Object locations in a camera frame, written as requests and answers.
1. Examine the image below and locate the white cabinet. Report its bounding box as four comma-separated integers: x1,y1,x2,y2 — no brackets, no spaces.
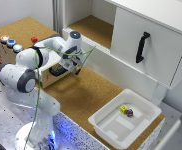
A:
52,0,182,107

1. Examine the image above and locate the black drawer handle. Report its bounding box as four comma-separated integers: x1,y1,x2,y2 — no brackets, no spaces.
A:
49,65,69,77

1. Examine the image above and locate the green button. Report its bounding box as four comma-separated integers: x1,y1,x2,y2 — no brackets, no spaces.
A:
12,43,24,54

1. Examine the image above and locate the green cable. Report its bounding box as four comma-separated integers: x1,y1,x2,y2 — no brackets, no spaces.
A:
23,45,97,150

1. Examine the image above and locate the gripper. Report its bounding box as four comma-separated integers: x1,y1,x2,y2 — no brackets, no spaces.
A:
59,54,84,76

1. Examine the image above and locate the white sliding door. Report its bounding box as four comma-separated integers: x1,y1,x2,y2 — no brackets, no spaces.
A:
109,6,182,88

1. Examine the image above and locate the black door handle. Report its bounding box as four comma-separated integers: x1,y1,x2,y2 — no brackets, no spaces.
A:
135,31,151,64

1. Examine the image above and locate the red button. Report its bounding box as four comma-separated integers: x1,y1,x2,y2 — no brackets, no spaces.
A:
0,34,11,44

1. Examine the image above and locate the yellow block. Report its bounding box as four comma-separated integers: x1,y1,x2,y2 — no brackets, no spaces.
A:
119,105,128,114

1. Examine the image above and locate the white plastic box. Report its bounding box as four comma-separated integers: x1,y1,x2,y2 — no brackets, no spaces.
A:
87,88,162,150

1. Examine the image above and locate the blue button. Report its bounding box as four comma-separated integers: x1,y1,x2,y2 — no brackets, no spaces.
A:
6,38,17,48

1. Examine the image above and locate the purple block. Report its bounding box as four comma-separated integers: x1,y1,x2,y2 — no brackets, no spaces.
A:
125,108,135,118

